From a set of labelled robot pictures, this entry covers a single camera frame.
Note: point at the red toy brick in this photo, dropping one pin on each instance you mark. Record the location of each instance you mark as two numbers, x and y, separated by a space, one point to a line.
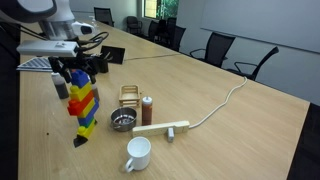
78 106

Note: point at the small metal pot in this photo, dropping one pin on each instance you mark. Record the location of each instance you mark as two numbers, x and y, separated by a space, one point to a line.
123 120

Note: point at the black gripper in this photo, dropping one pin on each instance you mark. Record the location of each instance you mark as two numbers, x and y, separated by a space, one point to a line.
81 63

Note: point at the white ceramic mug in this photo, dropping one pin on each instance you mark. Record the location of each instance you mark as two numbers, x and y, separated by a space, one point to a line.
138 155

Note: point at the black mesh office chair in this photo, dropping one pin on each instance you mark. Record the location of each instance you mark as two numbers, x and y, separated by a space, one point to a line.
218 46
155 30
104 15
178 36
134 24
263 61

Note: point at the yellow toy brick with studs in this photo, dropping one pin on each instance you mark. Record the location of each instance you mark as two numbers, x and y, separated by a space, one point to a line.
80 92

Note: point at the long blue toy brick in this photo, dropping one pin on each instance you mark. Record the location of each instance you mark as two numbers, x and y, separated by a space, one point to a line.
88 116

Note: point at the white plug adapter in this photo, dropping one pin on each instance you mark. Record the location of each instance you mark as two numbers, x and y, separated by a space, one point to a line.
170 135

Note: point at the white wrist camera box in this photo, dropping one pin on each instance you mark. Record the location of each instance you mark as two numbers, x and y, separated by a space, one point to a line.
46 48

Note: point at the small blue toy brick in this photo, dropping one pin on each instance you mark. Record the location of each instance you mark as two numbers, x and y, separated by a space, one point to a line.
80 78

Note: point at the white wall whiteboard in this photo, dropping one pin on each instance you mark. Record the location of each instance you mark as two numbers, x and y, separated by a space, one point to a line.
260 20

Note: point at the small wooden slat crate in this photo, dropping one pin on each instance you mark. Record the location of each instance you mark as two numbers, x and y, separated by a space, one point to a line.
129 98

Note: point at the black cup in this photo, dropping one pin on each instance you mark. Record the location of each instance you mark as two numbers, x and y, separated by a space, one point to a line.
103 65

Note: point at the window with green view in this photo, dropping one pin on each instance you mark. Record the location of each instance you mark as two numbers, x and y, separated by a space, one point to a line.
163 8

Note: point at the flat yellow toy brick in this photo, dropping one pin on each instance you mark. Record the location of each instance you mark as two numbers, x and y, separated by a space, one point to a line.
89 107

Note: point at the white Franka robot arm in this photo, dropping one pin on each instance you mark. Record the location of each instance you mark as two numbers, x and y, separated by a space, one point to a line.
63 13

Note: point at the yellow base toy brick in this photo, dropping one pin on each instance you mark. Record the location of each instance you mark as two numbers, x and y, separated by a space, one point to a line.
86 130

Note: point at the cream power strip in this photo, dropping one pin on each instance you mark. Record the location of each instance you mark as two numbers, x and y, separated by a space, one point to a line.
160 128

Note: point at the green toy brick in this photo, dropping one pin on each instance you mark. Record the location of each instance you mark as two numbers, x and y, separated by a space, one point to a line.
90 123

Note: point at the black triangular toy foot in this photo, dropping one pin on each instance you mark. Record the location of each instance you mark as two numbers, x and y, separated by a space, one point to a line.
79 141

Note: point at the grey keyboard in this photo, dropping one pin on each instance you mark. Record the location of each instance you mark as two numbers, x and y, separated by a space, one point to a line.
33 64

